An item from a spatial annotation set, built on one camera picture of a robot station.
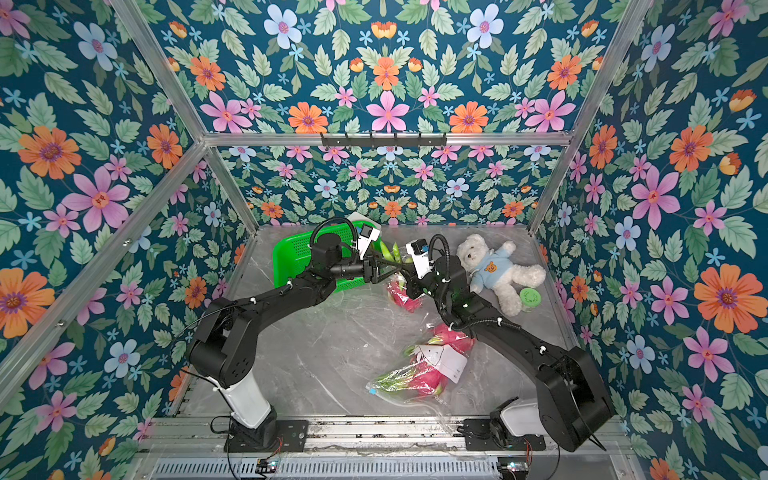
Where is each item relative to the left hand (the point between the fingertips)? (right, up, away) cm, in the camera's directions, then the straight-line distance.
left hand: (397, 263), depth 79 cm
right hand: (+3, +1, +1) cm, 3 cm away
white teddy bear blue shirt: (+31, -3, +18) cm, 36 cm away
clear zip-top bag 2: (+15, -27, -2) cm, 31 cm away
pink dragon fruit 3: (+12, -20, +1) cm, 23 cm away
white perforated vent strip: (-17, -49, -9) cm, 52 cm away
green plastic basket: (-40, +3, +30) cm, 49 cm away
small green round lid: (+42, -11, +15) cm, 46 cm away
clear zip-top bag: (0, -3, 0) cm, 3 cm away
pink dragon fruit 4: (+6, -28, -5) cm, 29 cm away
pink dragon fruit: (-1, +2, +1) cm, 2 cm away
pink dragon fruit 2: (0, -8, 0) cm, 8 cm away
